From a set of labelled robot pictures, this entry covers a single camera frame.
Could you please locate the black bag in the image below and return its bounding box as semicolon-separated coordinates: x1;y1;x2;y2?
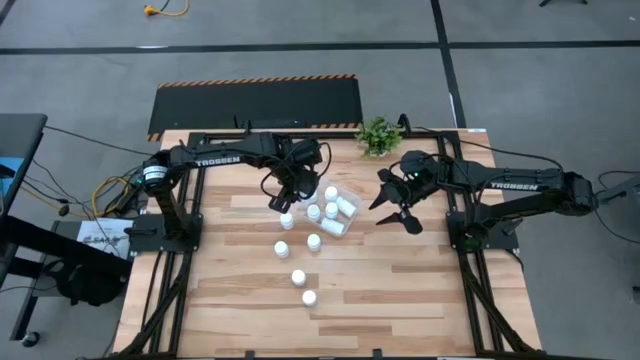
43;257;126;307

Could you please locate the black power strip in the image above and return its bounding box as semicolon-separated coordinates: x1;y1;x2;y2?
112;172;150;216

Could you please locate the black aluminium table frame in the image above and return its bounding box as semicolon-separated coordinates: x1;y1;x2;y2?
113;127;546;360

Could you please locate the black floor stand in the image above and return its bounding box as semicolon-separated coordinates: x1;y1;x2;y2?
593;174;640;206

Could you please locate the blue box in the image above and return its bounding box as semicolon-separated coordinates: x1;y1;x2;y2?
0;156;25;200

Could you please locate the yellow extension cord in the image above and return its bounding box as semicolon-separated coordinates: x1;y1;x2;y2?
143;0;191;18

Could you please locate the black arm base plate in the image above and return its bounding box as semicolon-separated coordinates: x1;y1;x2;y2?
446;209;520;251
124;214;204;254

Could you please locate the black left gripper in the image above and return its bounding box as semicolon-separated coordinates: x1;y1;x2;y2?
268;137;326;215

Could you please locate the black desk top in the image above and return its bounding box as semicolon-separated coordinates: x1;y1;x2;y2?
0;113;49;221

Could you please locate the clear plastic basket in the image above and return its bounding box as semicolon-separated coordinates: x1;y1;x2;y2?
293;173;363;239

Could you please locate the green potted plant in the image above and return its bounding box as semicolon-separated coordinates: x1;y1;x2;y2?
353;115;404;160

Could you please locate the black hazard-striped floor mat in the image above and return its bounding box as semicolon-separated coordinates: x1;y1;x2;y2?
146;73;365;143

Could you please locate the black desk leg frame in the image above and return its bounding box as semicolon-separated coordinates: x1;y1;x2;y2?
0;214;132;346

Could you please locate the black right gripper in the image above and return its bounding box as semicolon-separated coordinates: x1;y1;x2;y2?
368;168;431;237

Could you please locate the black floor cable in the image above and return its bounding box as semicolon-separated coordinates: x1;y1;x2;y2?
43;124;160;158

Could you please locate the yellow floor cable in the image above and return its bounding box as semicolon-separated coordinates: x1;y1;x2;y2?
19;175;134;219

